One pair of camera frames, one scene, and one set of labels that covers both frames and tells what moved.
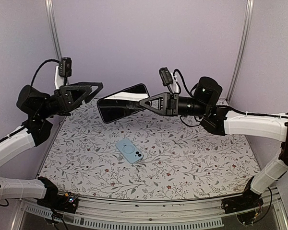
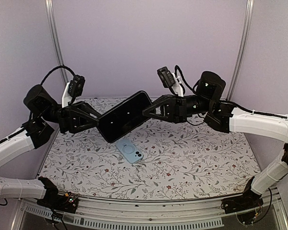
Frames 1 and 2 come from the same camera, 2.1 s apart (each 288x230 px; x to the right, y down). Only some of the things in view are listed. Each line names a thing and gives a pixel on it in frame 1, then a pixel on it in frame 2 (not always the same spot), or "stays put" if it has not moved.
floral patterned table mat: x=180 y=158 stays put
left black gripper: x=69 y=99 → x=66 y=120
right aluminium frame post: x=247 y=25 stays put
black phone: x=123 y=103 → x=124 y=118
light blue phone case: x=130 y=151 stays put
